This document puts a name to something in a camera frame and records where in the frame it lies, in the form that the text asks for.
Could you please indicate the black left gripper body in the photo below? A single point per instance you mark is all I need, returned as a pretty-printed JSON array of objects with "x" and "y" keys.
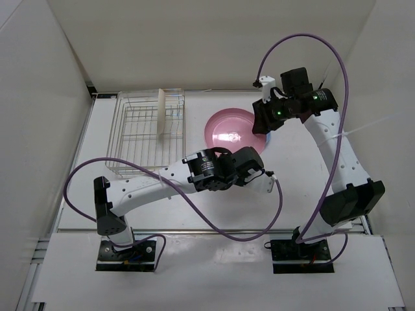
[{"x": 240, "y": 181}]

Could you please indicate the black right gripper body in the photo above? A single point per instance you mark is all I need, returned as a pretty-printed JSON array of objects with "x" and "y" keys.
[{"x": 272, "y": 113}]

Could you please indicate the pink plastic plate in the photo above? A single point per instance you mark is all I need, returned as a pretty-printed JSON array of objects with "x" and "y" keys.
[{"x": 231, "y": 128}]

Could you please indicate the cream plastic plate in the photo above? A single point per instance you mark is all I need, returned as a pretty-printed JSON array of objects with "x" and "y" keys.
[{"x": 161, "y": 112}]

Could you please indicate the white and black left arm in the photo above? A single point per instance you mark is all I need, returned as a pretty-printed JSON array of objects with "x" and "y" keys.
[{"x": 211, "y": 169}]

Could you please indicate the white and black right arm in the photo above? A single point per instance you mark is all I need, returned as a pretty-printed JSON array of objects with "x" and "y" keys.
[{"x": 355, "y": 193}]

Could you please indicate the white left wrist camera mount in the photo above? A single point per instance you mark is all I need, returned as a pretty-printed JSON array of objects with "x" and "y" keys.
[{"x": 265, "y": 182}]

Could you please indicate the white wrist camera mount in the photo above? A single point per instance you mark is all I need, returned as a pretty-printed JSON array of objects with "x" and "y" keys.
[
  {"x": 265, "y": 84},
  {"x": 265, "y": 182}
]

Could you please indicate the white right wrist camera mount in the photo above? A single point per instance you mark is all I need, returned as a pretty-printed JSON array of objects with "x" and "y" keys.
[{"x": 265, "y": 84}]

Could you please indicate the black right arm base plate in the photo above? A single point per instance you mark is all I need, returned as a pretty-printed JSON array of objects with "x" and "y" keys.
[{"x": 289, "y": 257}]

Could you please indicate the chrome wire dish rack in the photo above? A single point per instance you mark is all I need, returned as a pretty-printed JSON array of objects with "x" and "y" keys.
[{"x": 133, "y": 134}]

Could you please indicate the aluminium table frame rail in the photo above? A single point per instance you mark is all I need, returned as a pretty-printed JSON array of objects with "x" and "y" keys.
[{"x": 361, "y": 225}]

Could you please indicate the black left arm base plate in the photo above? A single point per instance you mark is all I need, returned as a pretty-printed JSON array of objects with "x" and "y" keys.
[{"x": 137, "y": 253}]

